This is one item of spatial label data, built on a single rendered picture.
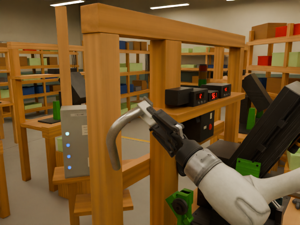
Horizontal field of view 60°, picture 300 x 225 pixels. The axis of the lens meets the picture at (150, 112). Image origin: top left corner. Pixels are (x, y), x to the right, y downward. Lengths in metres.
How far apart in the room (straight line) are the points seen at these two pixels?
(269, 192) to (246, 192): 0.17
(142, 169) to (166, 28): 0.67
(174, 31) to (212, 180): 0.79
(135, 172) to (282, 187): 0.69
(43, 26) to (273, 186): 12.64
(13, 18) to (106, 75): 11.45
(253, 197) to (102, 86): 0.57
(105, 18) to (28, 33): 11.69
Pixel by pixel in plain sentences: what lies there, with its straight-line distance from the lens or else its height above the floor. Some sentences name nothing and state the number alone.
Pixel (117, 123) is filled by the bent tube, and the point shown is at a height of 1.58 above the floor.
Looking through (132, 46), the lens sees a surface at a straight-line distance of 7.44.
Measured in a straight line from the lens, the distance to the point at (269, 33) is 5.21.
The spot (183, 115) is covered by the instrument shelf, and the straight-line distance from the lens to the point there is 1.12.
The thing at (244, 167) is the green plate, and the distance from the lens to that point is 1.41.
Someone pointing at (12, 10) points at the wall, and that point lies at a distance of 12.33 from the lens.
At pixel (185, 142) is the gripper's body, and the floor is 1.55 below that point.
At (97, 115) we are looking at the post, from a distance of 0.93.
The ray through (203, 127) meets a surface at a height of 1.42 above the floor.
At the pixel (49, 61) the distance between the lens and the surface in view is 9.26.
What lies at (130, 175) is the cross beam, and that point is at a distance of 1.24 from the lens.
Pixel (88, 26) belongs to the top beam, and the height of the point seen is 1.87.
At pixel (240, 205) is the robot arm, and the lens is 0.63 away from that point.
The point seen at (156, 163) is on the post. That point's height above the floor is 1.26.
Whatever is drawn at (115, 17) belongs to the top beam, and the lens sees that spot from 0.95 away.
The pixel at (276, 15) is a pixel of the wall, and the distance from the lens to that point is 10.43.
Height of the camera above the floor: 1.76
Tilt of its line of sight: 12 degrees down
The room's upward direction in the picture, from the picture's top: straight up
